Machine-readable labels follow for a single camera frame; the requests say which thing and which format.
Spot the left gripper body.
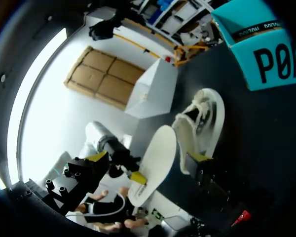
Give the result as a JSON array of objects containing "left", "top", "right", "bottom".
[{"left": 108, "top": 147, "right": 142, "bottom": 179}]

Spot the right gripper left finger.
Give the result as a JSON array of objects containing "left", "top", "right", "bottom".
[{"left": 42, "top": 150, "right": 110, "bottom": 216}]

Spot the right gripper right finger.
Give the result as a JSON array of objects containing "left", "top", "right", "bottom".
[{"left": 186, "top": 152, "right": 245, "bottom": 227}]

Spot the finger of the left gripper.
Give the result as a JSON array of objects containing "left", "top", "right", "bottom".
[{"left": 129, "top": 170, "right": 148, "bottom": 186}]

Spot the shoe insole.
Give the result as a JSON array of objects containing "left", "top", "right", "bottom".
[{"left": 127, "top": 124, "right": 178, "bottom": 208}]

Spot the dark shoe with cream laces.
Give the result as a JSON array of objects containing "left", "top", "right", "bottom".
[{"left": 171, "top": 88, "right": 225, "bottom": 176}]

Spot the white shoebox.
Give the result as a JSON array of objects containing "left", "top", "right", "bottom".
[{"left": 124, "top": 57, "right": 179, "bottom": 119}]

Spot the person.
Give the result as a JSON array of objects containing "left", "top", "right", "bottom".
[{"left": 74, "top": 186, "right": 150, "bottom": 232}]

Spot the large teal box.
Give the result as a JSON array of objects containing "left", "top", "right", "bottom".
[{"left": 210, "top": 0, "right": 296, "bottom": 92}]

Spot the white cable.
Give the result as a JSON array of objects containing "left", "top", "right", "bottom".
[{"left": 66, "top": 194, "right": 127, "bottom": 218}]

